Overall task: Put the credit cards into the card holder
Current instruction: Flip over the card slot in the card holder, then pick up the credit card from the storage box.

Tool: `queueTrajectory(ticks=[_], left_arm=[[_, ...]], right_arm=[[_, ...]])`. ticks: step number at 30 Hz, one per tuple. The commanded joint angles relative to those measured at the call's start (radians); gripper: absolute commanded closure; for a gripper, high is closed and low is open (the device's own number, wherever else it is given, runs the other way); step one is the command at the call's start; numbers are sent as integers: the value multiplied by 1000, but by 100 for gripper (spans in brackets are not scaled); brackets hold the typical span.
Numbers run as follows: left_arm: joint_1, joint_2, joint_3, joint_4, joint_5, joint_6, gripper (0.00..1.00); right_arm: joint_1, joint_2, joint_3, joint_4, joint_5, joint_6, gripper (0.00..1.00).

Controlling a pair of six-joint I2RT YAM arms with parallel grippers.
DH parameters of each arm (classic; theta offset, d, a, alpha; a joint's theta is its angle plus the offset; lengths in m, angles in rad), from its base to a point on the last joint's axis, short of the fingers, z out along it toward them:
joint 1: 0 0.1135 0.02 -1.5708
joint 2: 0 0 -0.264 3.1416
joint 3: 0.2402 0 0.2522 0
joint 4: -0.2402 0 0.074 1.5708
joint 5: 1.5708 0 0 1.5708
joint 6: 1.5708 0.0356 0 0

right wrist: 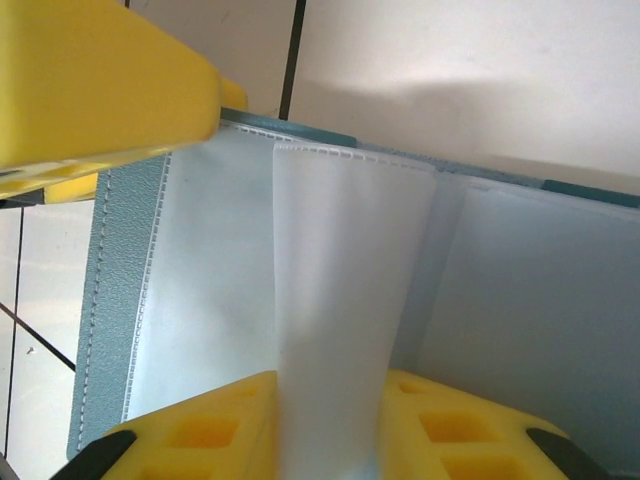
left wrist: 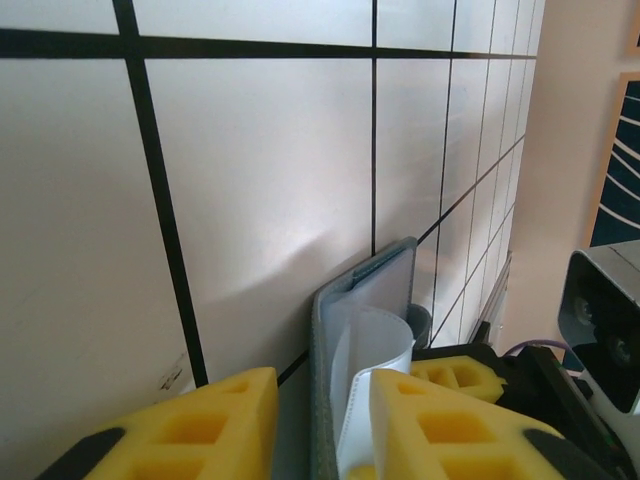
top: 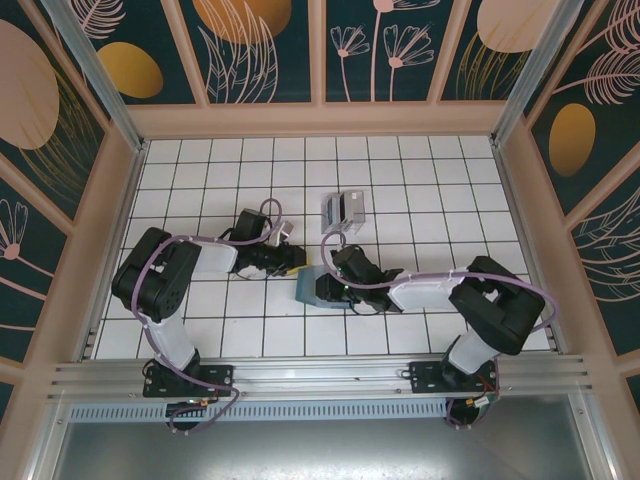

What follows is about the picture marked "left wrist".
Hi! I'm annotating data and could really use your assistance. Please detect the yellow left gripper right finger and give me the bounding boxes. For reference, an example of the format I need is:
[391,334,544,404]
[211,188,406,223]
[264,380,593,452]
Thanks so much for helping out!
[368,368,619,480]

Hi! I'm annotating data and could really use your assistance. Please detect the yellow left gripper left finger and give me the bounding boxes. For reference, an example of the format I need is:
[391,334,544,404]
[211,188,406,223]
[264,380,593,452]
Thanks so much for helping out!
[37,366,279,480]

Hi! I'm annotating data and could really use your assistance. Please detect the grey-blue card holder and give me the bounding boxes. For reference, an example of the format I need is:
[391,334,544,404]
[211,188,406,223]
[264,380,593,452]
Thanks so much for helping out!
[309,235,432,480]

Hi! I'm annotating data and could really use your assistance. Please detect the teal panel pink leaf lines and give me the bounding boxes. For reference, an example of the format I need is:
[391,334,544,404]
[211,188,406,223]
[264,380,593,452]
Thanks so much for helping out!
[583,71,640,247]

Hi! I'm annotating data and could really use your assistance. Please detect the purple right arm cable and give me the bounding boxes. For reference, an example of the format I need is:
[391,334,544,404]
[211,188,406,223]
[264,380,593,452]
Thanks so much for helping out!
[502,336,569,358]

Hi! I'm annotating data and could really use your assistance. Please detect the aluminium side rail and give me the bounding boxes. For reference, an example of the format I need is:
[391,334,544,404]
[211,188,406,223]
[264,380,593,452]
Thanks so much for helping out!
[468,248,515,347]

